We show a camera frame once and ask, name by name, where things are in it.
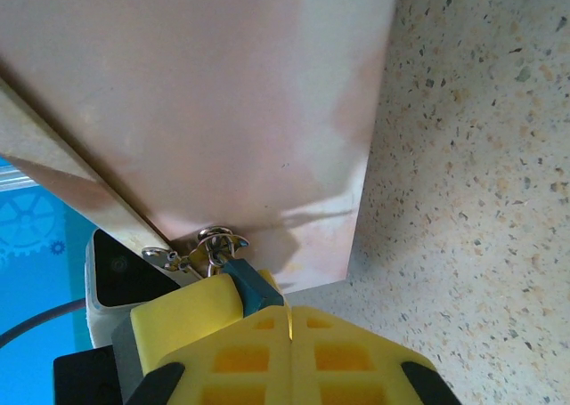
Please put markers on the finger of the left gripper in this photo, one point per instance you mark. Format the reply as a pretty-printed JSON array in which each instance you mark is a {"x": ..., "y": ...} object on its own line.
[
  {"x": 268, "y": 280},
  {"x": 187, "y": 307}
]

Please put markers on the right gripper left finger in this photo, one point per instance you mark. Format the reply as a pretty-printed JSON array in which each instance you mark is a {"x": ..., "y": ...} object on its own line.
[{"x": 240, "y": 356}]

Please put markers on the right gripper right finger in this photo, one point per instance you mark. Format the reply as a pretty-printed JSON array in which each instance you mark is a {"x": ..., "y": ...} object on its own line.
[{"x": 347, "y": 356}]

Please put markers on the pink illustrated box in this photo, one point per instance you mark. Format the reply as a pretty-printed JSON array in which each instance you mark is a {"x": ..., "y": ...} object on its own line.
[{"x": 200, "y": 111}]

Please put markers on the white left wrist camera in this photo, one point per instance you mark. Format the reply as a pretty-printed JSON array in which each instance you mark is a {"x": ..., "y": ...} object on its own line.
[{"x": 120, "y": 271}]

